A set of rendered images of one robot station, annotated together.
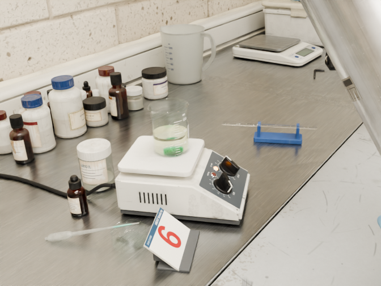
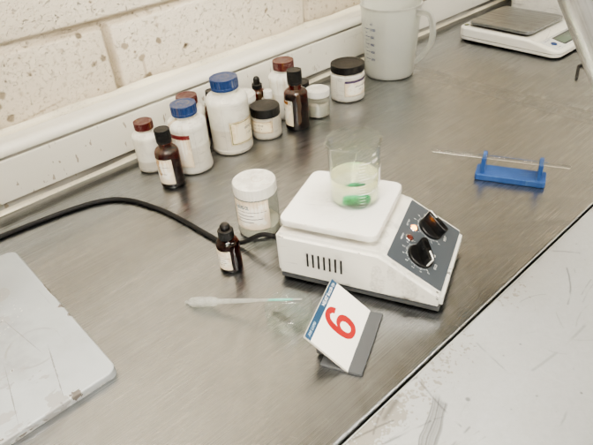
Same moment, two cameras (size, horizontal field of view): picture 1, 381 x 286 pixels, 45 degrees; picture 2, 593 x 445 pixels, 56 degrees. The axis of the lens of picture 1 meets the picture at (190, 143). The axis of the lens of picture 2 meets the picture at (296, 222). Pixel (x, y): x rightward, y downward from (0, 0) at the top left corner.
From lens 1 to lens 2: 0.12 m
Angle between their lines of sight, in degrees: 14
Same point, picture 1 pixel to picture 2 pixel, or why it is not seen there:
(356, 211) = not seen: outside the picture
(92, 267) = (237, 351)
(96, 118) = (266, 130)
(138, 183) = (305, 242)
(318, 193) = (559, 272)
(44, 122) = (198, 136)
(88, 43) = (262, 22)
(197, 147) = (390, 197)
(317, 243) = (548, 354)
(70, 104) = (231, 112)
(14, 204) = (154, 246)
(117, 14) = not seen: outside the picture
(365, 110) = not seen: outside the picture
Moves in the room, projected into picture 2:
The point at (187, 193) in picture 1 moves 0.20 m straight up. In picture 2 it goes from (370, 264) to (371, 95)
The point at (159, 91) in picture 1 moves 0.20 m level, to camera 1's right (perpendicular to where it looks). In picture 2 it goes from (351, 92) to (456, 92)
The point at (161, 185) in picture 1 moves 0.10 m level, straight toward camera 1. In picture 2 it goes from (336, 249) to (333, 313)
